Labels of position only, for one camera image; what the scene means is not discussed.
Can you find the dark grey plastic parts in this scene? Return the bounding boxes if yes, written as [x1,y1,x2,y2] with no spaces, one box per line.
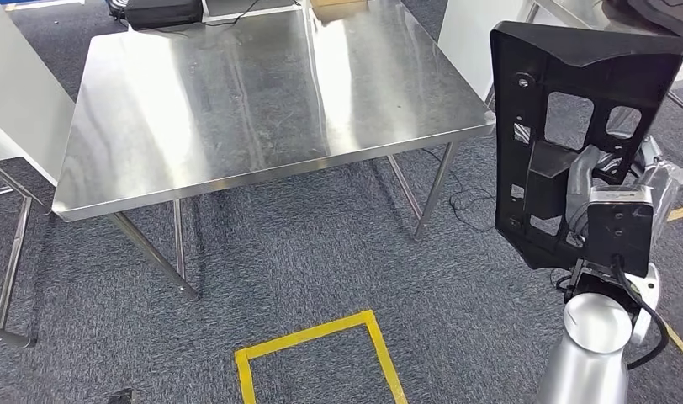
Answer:
[603,0,683,39]

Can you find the black box device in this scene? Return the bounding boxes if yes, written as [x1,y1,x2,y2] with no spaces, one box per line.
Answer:
[124,0,204,30]

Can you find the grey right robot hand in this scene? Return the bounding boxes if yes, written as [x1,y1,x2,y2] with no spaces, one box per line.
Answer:
[564,133,683,242]

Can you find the yellow floor tape square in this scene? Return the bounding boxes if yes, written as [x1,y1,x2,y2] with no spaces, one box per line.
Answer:
[663,206,683,357]
[234,310,410,404]

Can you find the black plastic bracket panel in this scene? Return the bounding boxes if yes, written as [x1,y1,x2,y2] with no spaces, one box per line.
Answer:
[489,21,683,272]

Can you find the stainless steel workbench table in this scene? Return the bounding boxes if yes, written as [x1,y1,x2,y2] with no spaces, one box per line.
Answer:
[51,0,495,302]

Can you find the black floor cable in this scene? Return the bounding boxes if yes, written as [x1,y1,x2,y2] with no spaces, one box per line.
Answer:
[419,147,499,234]

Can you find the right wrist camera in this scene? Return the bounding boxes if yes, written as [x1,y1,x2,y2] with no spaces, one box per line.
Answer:
[586,185,654,279]

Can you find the white partition panel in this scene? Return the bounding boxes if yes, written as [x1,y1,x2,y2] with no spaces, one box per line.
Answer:
[0,5,77,188]
[437,0,537,102]

